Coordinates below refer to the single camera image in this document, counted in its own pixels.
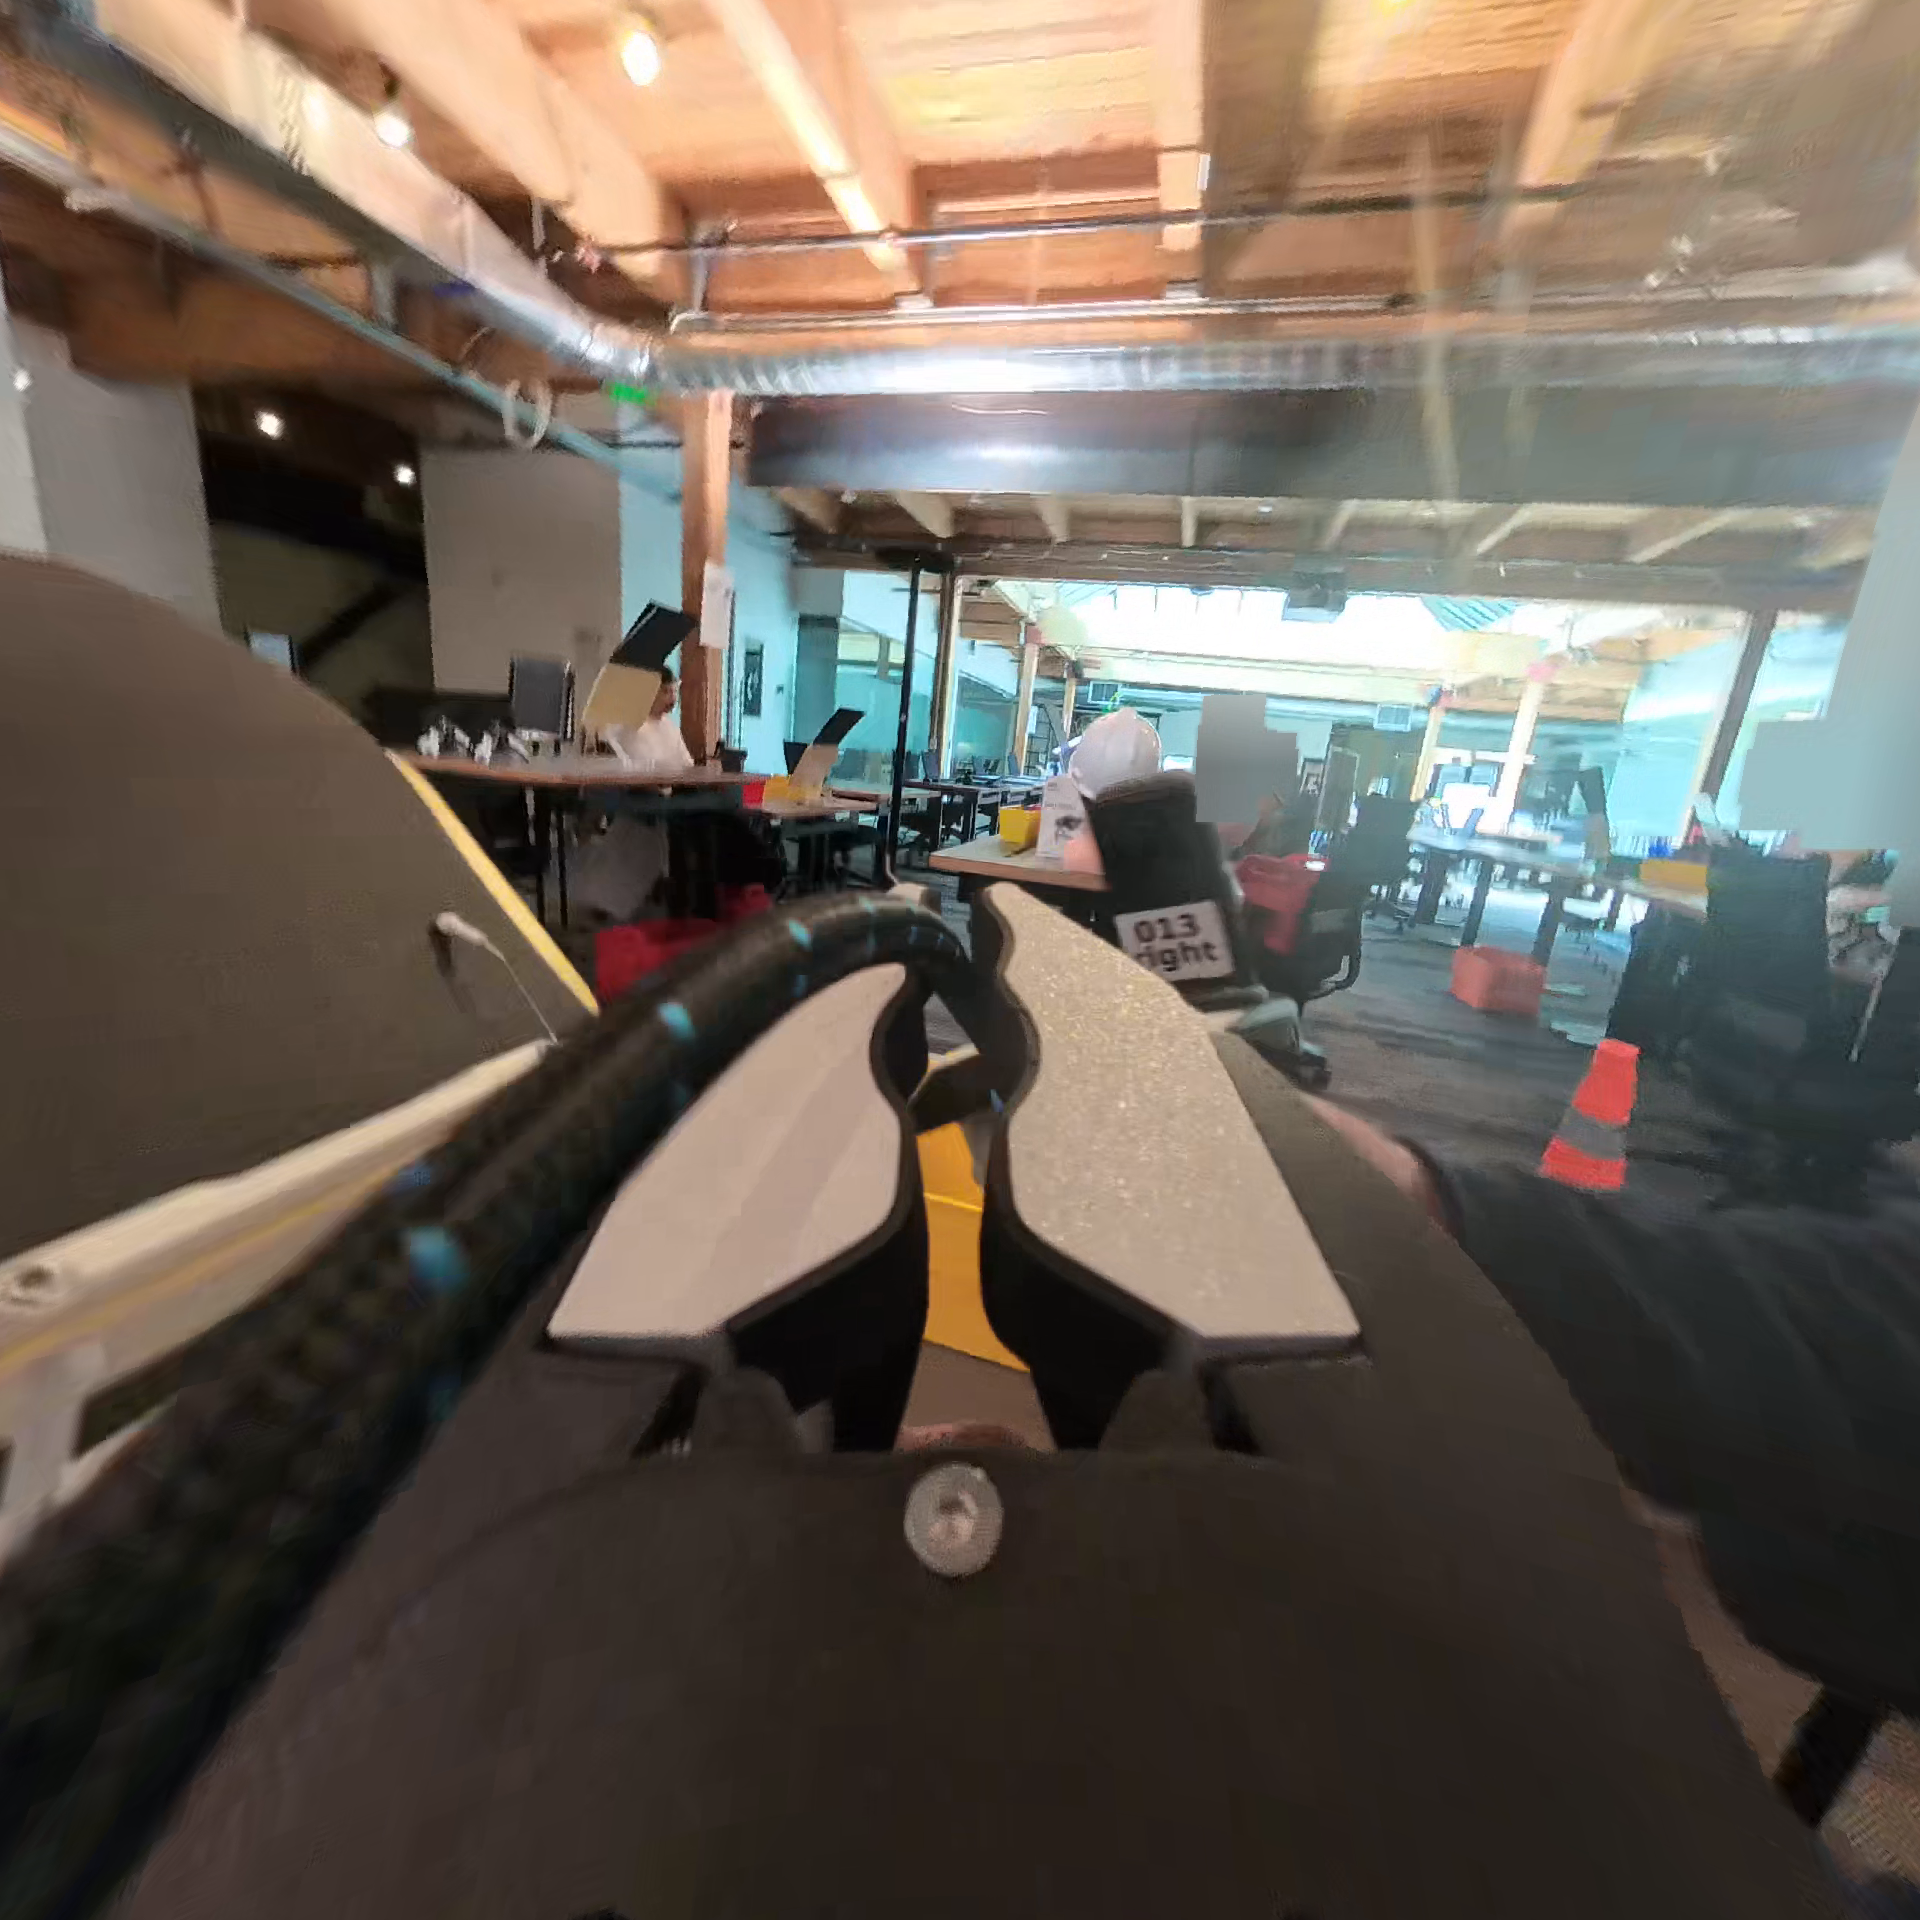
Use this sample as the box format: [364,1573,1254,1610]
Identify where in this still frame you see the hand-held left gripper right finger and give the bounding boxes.
[975,881,1365,1448]

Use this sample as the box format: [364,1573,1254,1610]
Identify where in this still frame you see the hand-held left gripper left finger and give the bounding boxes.
[547,881,932,1448]

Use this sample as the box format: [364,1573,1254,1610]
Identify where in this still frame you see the blue-flecked HDMI cable green plugs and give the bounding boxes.
[0,885,1040,1920]

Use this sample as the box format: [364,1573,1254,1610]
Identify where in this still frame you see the person's right forearm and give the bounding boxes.
[1411,1139,1920,1719]

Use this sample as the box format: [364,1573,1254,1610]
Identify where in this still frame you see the person's right hand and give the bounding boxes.
[1305,1093,1445,1221]

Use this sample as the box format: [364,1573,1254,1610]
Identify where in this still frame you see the mannequin head white hard hat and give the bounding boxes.
[1048,707,1167,887]

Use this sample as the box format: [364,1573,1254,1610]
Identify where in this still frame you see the red bag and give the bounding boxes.
[1236,854,1321,953]

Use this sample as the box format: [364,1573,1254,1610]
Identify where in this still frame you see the light wooden work desk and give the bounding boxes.
[929,831,1112,894]

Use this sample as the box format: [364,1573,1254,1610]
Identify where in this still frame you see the black swivel chair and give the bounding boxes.
[1236,795,1420,1088]

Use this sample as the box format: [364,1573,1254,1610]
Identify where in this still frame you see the yellow plastic bin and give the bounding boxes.
[908,1048,1029,1374]

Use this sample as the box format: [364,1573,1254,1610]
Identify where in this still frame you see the low red basket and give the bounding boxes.
[593,885,775,999]

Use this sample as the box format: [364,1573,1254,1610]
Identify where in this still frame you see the black floor lamp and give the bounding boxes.
[878,545,963,887]

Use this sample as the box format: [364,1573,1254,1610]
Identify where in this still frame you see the orange traffic cone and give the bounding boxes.
[1541,1038,1643,1193]

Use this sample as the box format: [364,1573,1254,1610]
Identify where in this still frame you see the small tilted board stand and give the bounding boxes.
[583,602,700,752]

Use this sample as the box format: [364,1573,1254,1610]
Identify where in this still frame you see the wooden board stand white base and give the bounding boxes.
[0,550,600,1560]

